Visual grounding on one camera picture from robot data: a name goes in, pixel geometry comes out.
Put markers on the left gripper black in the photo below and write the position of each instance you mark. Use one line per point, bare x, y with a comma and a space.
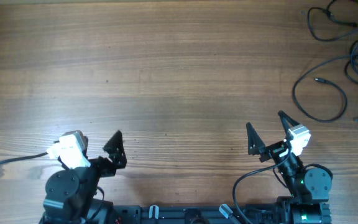
108, 169

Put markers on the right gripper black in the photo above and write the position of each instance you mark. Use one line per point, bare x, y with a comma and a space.
256, 144

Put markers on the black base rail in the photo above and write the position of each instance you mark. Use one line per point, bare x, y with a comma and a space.
222, 214

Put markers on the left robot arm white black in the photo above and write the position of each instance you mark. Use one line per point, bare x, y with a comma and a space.
70, 192

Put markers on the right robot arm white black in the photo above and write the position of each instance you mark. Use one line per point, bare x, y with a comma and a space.
308, 185

